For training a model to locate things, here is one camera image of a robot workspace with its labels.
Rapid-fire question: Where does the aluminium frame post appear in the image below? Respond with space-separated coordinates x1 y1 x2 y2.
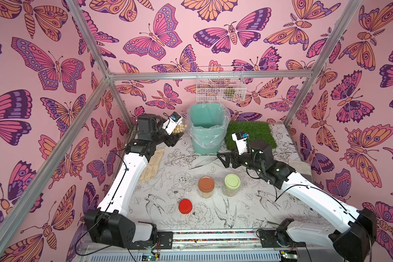
284 0 362 127

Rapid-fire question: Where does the mint green trash bin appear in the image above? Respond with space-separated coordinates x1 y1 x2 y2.
188 103 227 155

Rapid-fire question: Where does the brown lid peanut jar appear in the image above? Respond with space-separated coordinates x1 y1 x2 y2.
198 176 215 199

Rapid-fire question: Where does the white wire basket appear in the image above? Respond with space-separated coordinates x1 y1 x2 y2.
195 71 247 103

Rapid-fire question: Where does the beige work glove left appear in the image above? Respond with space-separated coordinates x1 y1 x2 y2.
139 148 165 183

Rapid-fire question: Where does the green object in basket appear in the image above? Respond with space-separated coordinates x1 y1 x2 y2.
224 87 235 99

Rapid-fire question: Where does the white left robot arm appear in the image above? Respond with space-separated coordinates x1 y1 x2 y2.
84 112 183 248

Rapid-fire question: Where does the clear plastic bin liner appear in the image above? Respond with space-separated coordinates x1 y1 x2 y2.
186 102 231 152

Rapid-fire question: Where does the cream work glove right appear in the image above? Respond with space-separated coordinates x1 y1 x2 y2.
296 161 312 176

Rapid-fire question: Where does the green artificial grass mat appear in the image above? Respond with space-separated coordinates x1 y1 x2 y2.
225 121 277 151

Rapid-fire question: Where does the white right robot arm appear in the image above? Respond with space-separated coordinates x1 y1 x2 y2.
217 138 377 262

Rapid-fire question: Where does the red jar lid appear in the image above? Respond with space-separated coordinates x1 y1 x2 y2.
178 199 193 215

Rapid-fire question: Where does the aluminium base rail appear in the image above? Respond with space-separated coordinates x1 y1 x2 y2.
75 229 344 262

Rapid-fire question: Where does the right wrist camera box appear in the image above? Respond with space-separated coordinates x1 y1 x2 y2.
231 131 248 155

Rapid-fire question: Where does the green lid peanut jar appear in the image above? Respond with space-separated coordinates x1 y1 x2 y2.
223 174 241 197

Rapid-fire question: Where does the clear peanut jar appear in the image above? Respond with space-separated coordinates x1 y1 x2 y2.
172 121 187 134

